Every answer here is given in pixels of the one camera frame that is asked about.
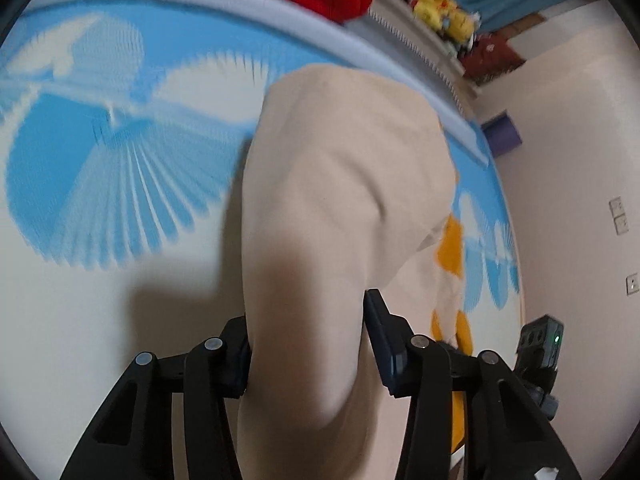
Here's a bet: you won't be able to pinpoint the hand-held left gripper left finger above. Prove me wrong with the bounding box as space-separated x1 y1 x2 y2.
60 316 251 480

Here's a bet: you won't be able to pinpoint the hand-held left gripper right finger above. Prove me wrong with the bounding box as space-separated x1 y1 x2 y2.
363 289 582 480

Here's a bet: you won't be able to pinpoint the beige pants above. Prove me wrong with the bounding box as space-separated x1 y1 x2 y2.
235 64 476 480

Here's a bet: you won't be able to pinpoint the orange cloth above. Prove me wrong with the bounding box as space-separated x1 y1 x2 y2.
430 212 476 453

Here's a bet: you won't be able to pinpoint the blue white printed bedsheet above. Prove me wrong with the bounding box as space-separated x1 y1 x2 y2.
0 0 526 480

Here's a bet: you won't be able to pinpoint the dark red bag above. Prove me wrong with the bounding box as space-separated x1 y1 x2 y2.
457 30 527 83

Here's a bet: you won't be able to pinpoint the yellow plush toy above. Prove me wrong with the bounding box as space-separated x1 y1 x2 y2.
412 0 458 27
440 10 482 46

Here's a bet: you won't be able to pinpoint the white bed frame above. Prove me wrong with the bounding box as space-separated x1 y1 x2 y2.
345 0 483 108

